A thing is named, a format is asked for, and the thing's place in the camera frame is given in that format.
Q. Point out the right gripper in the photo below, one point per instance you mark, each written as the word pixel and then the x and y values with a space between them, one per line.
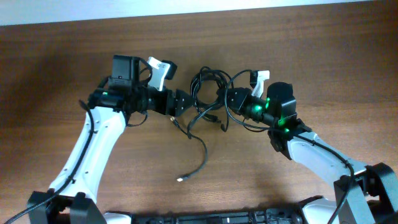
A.
pixel 243 100

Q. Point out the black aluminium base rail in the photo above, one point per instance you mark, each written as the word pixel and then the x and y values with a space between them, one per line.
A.
pixel 267 216

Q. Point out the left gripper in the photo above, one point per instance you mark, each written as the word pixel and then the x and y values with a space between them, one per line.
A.
pixel 176 109

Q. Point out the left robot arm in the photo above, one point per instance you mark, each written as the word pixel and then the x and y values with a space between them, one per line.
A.
pixel 72 196

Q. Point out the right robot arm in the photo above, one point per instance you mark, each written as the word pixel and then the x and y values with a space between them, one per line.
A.
pixel 363 193

